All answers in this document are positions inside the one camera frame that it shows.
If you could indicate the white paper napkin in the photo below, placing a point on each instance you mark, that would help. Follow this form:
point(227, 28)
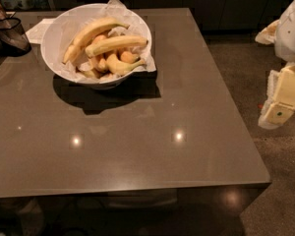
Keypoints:
point(36, 33)

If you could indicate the dark glass container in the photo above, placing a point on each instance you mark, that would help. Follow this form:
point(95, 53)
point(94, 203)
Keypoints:
point(13, 38)

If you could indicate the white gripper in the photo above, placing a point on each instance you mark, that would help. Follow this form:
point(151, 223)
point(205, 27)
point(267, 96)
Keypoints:
point(291, 33)

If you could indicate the small banana piece left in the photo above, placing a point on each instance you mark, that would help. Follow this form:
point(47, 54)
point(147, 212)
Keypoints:
point(98, 63)

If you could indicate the white paper liner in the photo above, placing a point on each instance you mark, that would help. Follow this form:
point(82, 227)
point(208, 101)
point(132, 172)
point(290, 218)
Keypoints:
point(82, 66)

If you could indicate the top long yellow banana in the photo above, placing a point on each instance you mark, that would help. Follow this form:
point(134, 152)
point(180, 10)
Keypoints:
point(87, 33)

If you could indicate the small lower yellow banana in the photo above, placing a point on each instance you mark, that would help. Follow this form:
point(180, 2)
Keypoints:
point(119, 67)

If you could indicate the white bowl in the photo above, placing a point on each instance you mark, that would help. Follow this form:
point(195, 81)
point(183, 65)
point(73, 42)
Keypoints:
point(65, 27)

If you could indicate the orange round fruit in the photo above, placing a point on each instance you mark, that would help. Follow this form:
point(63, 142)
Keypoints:
point(129, 57)

